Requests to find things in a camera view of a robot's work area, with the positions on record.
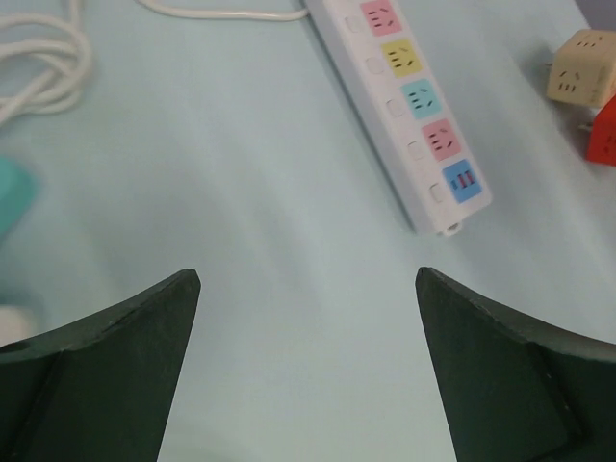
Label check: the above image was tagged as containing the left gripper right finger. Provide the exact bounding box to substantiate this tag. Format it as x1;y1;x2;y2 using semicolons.
415;267;615;461

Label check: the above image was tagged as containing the teal triangular power strip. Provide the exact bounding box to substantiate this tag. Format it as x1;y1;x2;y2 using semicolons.
1;156;39;240

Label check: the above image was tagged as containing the white coiled power cord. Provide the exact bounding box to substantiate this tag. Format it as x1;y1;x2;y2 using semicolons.
0;0;92;131

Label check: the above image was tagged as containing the white power strip cord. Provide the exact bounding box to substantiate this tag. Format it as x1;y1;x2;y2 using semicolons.
137;0;312;23

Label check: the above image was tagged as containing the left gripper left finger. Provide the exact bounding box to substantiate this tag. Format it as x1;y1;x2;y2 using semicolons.
1;269;201;461

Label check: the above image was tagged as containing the red cube plug adapter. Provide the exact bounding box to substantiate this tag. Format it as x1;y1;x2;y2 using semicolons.
578;96;616;167

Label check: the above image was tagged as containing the white multicolour power strip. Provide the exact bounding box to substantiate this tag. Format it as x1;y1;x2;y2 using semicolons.
306;1;492;235

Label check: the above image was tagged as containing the beige cube plug adapter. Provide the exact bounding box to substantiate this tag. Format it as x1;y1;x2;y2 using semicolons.
547;29;615;109

